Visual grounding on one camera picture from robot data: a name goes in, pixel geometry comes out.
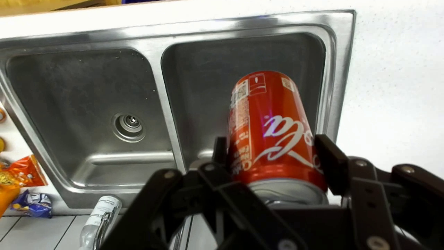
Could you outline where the blue snack bag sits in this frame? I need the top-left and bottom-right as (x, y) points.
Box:
(11, 189), (54, 219)

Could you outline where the orange snack bag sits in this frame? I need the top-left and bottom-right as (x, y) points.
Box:
(0, 154), (48, 217)

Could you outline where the red Coca Cola can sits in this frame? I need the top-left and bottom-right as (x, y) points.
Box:
(224, 69), (330, 205)

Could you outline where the wooden base cabinet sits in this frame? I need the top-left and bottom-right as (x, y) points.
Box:
(0, 0), (122, 17)

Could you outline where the stainless steel double sink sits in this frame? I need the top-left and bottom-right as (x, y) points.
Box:
(0, 8), (358, 210)

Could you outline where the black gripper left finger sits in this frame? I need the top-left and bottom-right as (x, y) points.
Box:
(98, 135), (308, 250)

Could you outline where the clear pump soap bottle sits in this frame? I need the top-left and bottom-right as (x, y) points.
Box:
(77, 194), (125, 250)

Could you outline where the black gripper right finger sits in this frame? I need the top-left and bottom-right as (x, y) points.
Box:
(313, 133), (444, 250)

